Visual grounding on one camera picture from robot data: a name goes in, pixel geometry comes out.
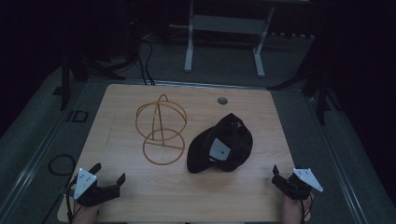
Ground looped black floor cable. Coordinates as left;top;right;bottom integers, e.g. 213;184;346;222
48;153;78;177

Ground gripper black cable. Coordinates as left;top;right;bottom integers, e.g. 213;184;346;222
298;193;314;224
40;176;79;224

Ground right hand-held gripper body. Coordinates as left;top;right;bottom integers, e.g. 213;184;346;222
281;167;324;201

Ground white metal desk frame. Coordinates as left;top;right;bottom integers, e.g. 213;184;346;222
183;0;276;78

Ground person's right hand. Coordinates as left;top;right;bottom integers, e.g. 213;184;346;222
281;193;316;224

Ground hanging black cables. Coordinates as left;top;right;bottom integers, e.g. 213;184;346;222
135;18;157;87

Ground black tripod stand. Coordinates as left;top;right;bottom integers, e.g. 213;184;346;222
51;52;127;112
266;31;344;127

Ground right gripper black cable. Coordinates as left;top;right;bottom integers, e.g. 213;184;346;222
298;193;314;224

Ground gold wire hat stand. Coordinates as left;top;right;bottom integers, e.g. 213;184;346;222
135;93;188;166

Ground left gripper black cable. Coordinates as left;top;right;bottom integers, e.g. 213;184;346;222
40;176;79;224

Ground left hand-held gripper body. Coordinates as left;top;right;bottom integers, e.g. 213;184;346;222
73;167;121;208

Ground black baseball cap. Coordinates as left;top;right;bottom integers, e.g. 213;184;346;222
186;112;254;175

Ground person's left hand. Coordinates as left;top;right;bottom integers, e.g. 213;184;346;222
71;201;101;224

